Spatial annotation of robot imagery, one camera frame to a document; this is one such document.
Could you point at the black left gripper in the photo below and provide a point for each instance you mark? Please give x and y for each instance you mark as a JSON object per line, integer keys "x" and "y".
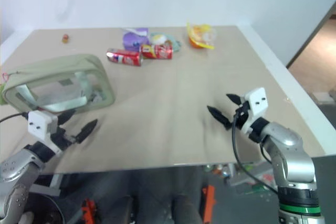
{"x": 61, "y": 138}

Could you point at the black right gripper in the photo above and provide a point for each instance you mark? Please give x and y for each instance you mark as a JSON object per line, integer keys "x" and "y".
{"x": 243, "y": 112}

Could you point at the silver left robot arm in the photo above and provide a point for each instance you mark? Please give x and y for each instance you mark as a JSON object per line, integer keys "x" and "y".
{"x": 15, "y": 171}

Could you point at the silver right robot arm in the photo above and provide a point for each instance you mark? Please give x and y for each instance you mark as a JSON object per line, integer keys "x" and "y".
{"x": 291, "y": 153}

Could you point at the green clear storage pouch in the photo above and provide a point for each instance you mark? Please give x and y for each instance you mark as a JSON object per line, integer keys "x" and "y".
{"x": 58, "y": 84}

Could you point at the orange yellow plastic wrapper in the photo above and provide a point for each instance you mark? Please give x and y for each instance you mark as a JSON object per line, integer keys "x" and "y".
{"x": 200, "y": 36}

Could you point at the crushed red soda can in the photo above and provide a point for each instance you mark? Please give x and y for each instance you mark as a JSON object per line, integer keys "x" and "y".
{"x": 157, "y": 51}
{"x": 124, "y": 57}

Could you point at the small red yellow toy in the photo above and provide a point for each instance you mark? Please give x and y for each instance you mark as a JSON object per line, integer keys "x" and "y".
{"x": 65, "y": 38}

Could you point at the orange black tool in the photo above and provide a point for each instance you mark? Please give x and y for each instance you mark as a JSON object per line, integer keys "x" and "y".
{"x": 208, "y": 203}
{"x": 88, "y": 211}

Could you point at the pale green snack wrapper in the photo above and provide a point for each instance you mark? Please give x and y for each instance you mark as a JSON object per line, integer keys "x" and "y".
{"x": 168, "y": 41}

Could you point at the purple snack bag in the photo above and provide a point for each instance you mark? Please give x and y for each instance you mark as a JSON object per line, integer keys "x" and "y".
{"x": 134, "y": 39}

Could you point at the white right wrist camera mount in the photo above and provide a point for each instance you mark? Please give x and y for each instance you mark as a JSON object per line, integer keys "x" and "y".
{"x": 256, "y": 104}

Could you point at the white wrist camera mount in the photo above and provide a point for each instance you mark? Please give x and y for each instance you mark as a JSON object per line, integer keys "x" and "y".
{"x": 256, "y": 104}
{"x": 39, "y": 125}

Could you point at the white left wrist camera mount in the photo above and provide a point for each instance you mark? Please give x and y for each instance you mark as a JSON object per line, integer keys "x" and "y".
{"x": 39, "y": 125}

